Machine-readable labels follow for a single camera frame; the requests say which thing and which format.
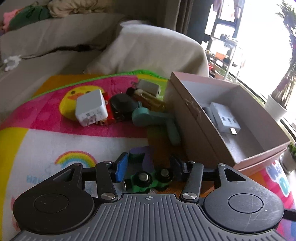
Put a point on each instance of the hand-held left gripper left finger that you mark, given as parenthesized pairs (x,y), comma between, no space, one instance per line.
(121,168)

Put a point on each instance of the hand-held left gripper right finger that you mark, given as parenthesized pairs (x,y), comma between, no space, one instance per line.
(177,169)

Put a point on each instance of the green toy with wheels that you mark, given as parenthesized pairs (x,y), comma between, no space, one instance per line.
(133,183)

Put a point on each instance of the pink cardboard box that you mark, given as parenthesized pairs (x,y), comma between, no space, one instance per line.
(192,120)

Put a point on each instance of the red plastic object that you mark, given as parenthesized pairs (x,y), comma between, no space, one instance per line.
(109,115)

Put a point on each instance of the teal plastic tool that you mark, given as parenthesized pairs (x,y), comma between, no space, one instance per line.
(145,117)

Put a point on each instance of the black round object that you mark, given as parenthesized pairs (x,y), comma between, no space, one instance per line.
(122,104)

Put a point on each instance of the white charger cube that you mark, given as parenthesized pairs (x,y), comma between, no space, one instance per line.
(90,106)

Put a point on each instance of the amber glass bottle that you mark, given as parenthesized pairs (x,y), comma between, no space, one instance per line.
(150,100)

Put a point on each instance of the small white plug adapter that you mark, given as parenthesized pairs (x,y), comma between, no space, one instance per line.
(149,87)

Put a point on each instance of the white multi-port adapter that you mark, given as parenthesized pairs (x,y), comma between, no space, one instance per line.
(223,115)

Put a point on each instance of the colourful printed play mat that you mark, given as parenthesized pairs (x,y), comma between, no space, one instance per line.
(46,139)

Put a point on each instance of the small white potted plant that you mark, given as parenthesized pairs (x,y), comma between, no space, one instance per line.
(288,160)

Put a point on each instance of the large white plant pot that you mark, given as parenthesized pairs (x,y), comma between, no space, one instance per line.
(275,109)

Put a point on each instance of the beige throw blanket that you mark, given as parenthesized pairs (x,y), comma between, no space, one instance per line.
(150,48)

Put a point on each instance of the tall green plant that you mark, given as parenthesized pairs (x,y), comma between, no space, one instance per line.
(288,76)

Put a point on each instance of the beige sofa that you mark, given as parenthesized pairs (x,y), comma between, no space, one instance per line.
(46,39)

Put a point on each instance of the metal storage rack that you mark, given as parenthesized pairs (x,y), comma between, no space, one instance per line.
(218,25)

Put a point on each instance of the grey curtain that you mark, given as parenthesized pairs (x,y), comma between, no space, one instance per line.
(185,16)

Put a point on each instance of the beige crumpled cloth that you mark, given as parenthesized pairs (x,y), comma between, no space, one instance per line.
(69,8)

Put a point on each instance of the hanging laundry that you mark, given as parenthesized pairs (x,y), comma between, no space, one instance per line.
(231,7)

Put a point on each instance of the green cloth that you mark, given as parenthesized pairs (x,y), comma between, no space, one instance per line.
(30,15)

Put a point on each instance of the pink cloth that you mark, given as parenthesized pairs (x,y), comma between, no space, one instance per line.
(9,16)

